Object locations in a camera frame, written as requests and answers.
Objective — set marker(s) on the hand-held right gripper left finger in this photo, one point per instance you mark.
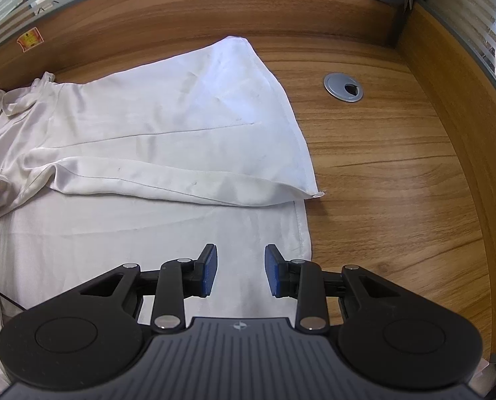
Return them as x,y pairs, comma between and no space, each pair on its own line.
209,271

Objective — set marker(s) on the pale button shirt with pocket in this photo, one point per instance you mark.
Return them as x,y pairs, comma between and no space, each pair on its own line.
148,112

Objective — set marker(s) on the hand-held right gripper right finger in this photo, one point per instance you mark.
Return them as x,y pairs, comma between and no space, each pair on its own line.
273,271

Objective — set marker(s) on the red and yellow sticker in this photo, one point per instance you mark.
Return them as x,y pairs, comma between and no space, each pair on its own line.
29,41

